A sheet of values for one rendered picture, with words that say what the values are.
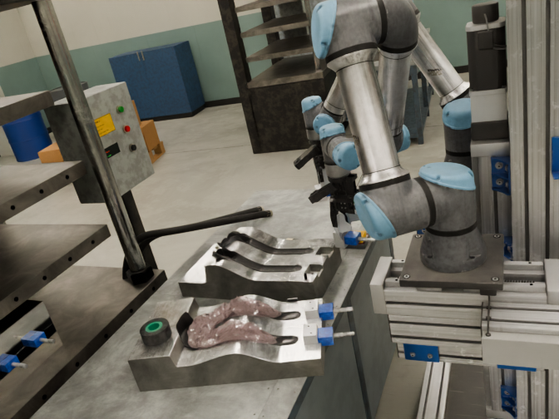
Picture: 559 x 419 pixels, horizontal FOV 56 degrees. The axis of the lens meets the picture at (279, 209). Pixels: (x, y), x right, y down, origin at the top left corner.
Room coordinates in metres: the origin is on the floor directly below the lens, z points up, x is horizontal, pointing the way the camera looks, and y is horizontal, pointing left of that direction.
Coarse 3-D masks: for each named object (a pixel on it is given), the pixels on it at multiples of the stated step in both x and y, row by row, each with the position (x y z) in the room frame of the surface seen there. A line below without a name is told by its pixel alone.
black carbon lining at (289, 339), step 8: (280, 312) 1.27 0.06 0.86; (288, 312) 1.26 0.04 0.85; (296, 312) 1.25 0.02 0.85; (184, 320) 1.28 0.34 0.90; (192, 320) 1.29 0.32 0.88; (176, 328) 1.22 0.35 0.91; (184, 328) 1.27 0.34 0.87; (184, 336) 1.24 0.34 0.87; (280, 336) 1.16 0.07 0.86; (288, 336) 1.15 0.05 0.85; (296, 336) 1.15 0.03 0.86; (184, 344) 1.20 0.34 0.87; (272, 344) 1.12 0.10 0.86; (280, 344) 1.13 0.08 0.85; (288, 344) 1.12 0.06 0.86
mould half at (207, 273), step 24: (264, 240) 1.64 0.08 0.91; (288, 240) 1.65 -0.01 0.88; (312, 240) 1.60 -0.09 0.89; (216, 264) 1.49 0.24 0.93; (240, 264) 1.50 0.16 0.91; (264, 264) 1.51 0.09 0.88; (288, 264) 1.47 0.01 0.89; (336, 264) 1.52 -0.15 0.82; (192, 288) 1.55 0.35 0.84; (216, 288) 1.50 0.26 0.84; (240, 288) 1.46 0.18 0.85; (264, 288) 1.42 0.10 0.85; (288, 288) 1.38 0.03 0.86; (312, 288) 1.34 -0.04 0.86
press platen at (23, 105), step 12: (12, 96) 1.85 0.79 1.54; (24, 96) 1.77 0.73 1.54; (36, 96) 1.75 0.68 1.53; (48, 96) 1.79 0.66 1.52; (0, 108) 1.63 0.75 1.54; (12, 108) 1.66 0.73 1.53; (24, 108) 1.70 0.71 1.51; (36, 108) 1.74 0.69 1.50; (0, 120) 1.61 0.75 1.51; (12, 120) 1.65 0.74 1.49
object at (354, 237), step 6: (336, 234) 1.48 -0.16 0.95; (348, 234) 1.47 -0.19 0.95; (354, 234) 1.46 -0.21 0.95; (360, 234) 1.47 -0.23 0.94; (336, 240) 1.48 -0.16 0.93; (342, 240) 1.47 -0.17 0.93; (348, 240) 1.46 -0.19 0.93; (354, 240) 1.44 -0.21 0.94; (360, 240) 1.45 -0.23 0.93; (366, 240) 1.44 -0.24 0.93; (372, 240) 1.43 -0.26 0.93; (336, 246) 1.48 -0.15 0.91; (342, 246) 1.47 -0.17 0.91
